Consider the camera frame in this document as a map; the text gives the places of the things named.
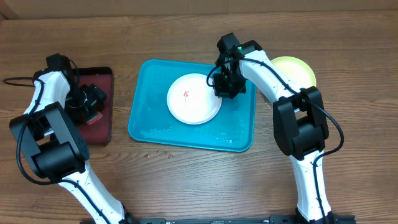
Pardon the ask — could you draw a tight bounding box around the red sponge with dark scourer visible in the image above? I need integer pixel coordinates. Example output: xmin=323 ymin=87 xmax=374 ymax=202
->
xmin=86 ymin=111 xmax=103 ymax=125

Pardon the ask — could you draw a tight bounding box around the teal plastic tray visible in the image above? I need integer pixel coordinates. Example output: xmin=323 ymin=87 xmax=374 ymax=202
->
xmin=127 ymin=59 xmax=257 ymax=152

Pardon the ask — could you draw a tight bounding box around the green plate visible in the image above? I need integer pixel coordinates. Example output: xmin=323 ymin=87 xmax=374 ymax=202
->
xmin=271 ymin=56 xmax=317 ymax=88

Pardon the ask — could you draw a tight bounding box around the white plate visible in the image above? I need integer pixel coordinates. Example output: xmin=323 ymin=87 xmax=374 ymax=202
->
xmin=167 ymin=73 xmax=222 ymax=124

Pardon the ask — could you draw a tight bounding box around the black red-lined tray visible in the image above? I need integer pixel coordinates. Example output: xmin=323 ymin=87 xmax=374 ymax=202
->
xmin=75 ymin=67 xmax=114 ymax=145

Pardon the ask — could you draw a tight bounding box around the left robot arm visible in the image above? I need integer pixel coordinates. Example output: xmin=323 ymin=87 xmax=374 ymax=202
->
xmin=9 ymin=54 xmax=137 ymax=223

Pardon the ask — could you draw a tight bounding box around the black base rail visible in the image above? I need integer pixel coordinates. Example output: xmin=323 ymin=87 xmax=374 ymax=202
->
xmin=121 ymin=214 xmax=356 ymax=224

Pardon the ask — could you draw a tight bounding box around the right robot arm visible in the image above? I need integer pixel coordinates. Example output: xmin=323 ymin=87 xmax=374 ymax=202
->
xmin=206 ymin=33 xmax=334 ymax=223

